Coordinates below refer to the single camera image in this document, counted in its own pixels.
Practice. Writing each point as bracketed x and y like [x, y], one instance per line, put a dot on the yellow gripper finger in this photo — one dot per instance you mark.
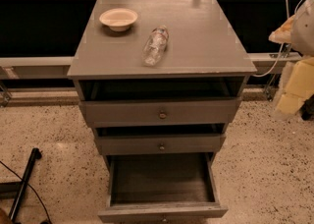
[284, 32]

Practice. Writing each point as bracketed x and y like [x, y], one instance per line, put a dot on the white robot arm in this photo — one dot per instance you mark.
[298, 30]

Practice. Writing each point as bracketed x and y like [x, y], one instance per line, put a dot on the metal railing frame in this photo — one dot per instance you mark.
[39, 61]

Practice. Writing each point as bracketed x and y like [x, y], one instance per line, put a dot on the beige paper bowl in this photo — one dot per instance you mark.
[119, 19]

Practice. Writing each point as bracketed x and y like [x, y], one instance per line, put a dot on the grey middle drawer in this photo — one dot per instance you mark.
[160, 144]

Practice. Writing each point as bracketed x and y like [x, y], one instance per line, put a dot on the grey open bottom drawer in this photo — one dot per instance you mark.
[161, 187]

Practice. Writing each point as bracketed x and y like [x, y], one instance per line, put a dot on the black metal stand leg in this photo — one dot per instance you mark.
[16, 190]

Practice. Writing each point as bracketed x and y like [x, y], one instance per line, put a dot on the grey wooden drawer cabinet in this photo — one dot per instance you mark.
[203, 60]

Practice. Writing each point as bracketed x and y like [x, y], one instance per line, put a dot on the grey top drawer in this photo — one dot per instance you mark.
[131, 113]

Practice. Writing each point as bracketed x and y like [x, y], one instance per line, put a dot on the clear plastic water bottle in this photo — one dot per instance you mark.
[155, 46]

